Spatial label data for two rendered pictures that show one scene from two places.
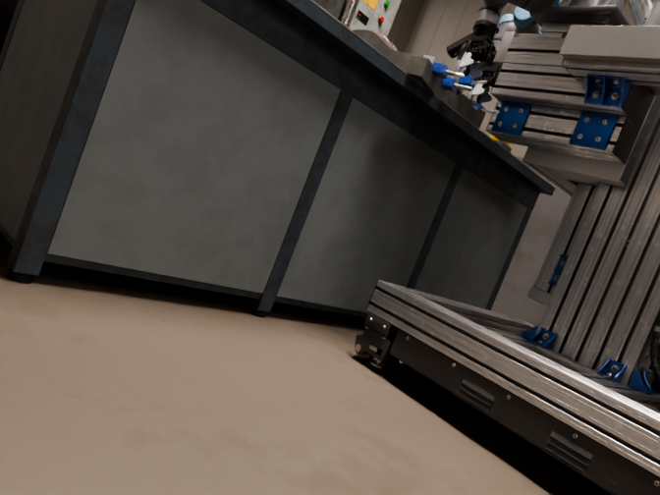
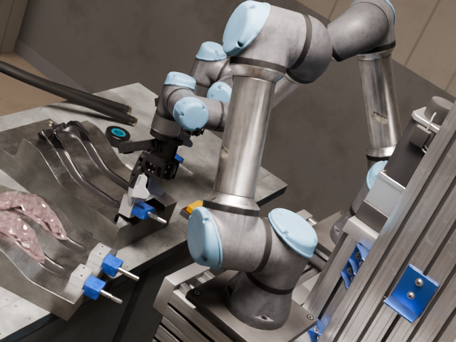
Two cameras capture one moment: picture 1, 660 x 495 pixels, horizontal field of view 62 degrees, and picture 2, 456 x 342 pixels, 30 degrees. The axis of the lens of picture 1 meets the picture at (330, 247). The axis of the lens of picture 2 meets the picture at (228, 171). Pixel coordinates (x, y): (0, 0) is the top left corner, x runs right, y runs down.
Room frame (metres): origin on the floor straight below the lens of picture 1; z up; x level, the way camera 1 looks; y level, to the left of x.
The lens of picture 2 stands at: (0.10, 0.29, 2.12)
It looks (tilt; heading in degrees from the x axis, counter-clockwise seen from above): 28 degrees down; 339
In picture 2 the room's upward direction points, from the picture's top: 24 degrees clockwise
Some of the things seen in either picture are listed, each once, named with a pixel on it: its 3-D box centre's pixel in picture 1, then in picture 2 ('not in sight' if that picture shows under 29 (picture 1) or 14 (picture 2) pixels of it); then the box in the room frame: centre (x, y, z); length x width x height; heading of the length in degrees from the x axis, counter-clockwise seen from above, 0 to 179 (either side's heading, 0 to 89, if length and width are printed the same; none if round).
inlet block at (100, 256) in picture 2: (452, 84); (115, 267); (1.74, -0.17, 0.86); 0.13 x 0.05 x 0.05; 64
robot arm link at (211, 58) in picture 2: (507, 30); (209, 64); (2.20, -0.34, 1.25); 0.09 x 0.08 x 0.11; 61
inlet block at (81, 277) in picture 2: (443, 71); (97, 289); (1.65, -0.12, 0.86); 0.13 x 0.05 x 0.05; 64
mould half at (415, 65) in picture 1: (369, 58); (6, 229); (1.81, 0.10, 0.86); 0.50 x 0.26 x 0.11; 64
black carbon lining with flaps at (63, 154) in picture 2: not in sight; (87, 160); (2.11, -0.09, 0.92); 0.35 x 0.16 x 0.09; 47
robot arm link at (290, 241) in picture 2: not in sight; (281, 246); (1.47, -0.41, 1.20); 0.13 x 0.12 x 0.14; 97
